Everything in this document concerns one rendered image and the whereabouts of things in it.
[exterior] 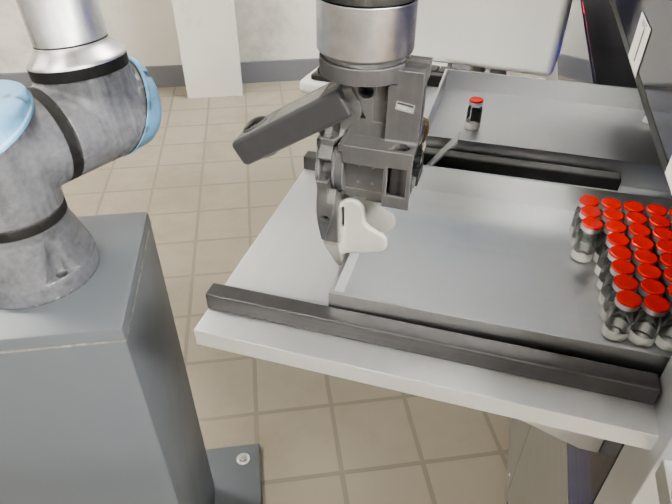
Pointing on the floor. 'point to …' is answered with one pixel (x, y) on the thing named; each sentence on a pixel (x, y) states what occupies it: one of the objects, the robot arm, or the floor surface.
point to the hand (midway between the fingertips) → (336, 252)
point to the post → (642, 458)
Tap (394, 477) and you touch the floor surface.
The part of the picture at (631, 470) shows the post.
